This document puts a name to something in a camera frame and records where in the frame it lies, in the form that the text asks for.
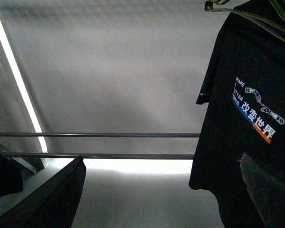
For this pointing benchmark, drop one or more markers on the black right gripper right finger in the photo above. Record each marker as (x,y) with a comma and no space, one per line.
(266,188)

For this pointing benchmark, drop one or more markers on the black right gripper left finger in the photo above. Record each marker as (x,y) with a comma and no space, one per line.
(53,204)

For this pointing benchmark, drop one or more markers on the olive green clothes hanger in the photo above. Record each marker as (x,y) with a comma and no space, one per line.
(264,23)

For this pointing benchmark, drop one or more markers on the black printed t-shirt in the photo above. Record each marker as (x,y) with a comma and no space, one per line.
(244,88)

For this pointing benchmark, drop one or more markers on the lower grey metal rail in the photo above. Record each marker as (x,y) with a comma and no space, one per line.
(103,156)

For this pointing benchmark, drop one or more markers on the grey metal rail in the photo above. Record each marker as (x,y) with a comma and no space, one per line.
(103,156)
(104,135)

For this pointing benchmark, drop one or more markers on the upper grey metal rail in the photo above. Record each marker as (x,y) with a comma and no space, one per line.
(104,135)

